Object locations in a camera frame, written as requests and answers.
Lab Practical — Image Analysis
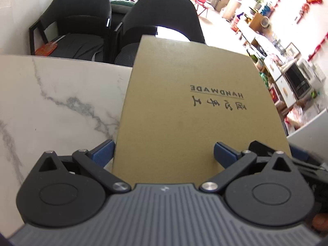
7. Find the green cushion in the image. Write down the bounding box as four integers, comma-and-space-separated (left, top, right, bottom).
111, 0, 136, 7

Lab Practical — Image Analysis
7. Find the black microwave oven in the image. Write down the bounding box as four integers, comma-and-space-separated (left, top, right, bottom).
283, 63, 313, 100

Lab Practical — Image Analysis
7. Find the green shopping bag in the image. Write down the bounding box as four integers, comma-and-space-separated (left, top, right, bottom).
260, 72, 269, 90

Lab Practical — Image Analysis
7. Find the tan cardboard box lid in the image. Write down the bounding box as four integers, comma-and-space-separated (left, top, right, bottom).
111, 34, 293, 185

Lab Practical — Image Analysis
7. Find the wooden cabinet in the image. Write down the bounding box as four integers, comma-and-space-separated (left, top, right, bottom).
222, 0, 243, 19

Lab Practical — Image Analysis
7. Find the red plastic child chair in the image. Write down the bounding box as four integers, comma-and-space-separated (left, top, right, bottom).
193, 0, 213, 18

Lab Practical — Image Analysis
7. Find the white printer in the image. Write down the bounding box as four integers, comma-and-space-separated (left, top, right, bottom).
297, 58, 321, 82

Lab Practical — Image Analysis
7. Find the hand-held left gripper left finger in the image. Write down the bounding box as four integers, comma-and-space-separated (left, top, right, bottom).
38, 140, 131, 195

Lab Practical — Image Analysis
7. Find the orange hang tag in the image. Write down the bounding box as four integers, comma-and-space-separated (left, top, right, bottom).
34, 36, 64, 56

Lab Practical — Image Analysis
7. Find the black chair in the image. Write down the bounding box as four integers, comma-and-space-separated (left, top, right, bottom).
114, 0, 206, 66
29, 0, 112, 62

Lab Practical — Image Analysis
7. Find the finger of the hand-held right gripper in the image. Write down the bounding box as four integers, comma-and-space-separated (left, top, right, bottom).
289, 145, 328, 171
248, 140, 278, 158

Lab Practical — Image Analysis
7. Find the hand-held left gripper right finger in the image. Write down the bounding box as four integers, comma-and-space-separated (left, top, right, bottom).
199, 142, 293, 194

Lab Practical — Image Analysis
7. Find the white marble desktop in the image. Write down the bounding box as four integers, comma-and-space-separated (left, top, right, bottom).
0, 55, 328, 239

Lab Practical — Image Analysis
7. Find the clear plastic snack bag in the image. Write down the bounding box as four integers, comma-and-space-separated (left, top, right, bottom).
286, 105, 308, 134

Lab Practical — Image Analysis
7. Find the wooden shelf unit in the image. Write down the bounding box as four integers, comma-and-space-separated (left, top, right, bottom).
247, 13, 269, 35

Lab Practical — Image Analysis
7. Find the small framed picture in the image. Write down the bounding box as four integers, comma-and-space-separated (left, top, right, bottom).
284, 42, 300, 58

